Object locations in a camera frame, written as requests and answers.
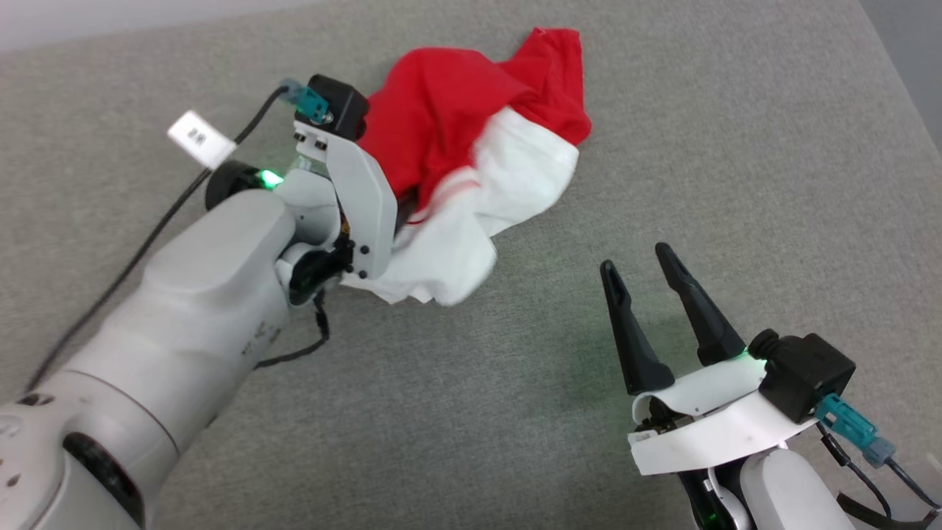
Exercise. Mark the teal left camera connector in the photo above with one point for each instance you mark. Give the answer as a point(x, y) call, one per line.
point(305, 99)

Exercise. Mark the red and white garment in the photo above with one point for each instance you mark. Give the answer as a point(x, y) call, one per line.
point(441, 118)

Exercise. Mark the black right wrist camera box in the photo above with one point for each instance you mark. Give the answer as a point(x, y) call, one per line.
point(806, 372)

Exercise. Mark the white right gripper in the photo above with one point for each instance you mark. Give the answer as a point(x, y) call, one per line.
point(706, 438)

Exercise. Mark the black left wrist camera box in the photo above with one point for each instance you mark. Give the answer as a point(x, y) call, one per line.
point(338, 107)

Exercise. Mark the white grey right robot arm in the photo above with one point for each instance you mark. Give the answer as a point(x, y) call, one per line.
point(787, 493)

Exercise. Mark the teal camera connector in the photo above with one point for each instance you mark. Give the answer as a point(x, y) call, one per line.
point(305, 99)
point(854, 427)

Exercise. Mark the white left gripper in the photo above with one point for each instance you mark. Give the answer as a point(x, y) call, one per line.
point(364, 206)

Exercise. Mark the teal right camera connector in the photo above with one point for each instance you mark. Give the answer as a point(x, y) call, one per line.
point(854, 427)

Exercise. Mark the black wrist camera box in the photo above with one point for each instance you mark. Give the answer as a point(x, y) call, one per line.
point(338, 107)
point(806, 372)

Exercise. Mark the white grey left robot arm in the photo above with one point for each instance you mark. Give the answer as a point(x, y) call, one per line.
point(184, 316)

